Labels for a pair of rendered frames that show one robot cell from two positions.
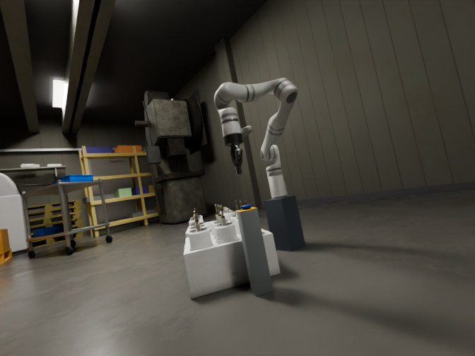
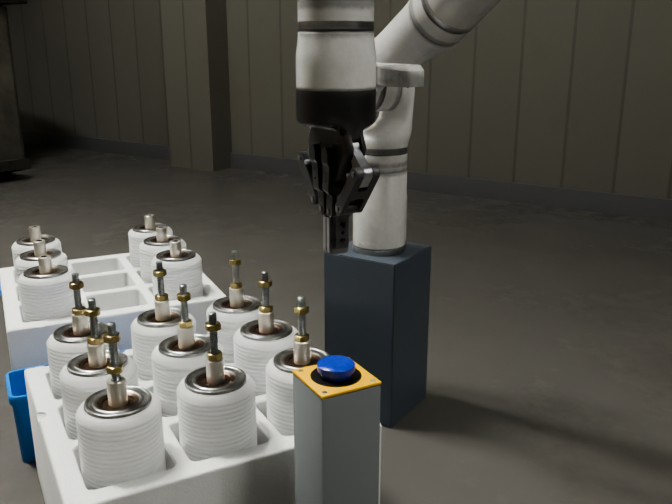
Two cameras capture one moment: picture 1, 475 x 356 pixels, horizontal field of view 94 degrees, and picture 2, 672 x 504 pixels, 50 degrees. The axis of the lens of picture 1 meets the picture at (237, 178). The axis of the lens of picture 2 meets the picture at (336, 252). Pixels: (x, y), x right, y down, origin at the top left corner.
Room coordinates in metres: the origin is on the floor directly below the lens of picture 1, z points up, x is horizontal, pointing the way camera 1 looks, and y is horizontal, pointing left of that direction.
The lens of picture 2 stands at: (0.20, 0.18, 0.65)
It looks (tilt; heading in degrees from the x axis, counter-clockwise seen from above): 16 degrees down; 344
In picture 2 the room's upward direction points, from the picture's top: straight up
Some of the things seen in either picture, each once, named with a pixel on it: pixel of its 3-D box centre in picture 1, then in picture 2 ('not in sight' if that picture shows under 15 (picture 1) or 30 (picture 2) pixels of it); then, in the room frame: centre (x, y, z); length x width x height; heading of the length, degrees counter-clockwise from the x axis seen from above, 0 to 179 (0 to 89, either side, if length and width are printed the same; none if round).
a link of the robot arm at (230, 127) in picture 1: (235, 128); (353, 54); (0.87, -0.03, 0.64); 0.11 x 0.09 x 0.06; 102
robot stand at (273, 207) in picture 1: (284, 222); (377, 328); (1.36, -0.23, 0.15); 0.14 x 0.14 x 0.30; 41
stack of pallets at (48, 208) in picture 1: (49, 224); not in sight; (5.20, 4.56, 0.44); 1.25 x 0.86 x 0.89; 131
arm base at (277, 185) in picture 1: (276, 184); (379, 201); (1.36, -0.23, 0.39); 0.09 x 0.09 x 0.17; 41
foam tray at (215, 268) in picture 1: (226, 253); (193, 450); (1.13, 0.12, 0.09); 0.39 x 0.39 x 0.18; 12
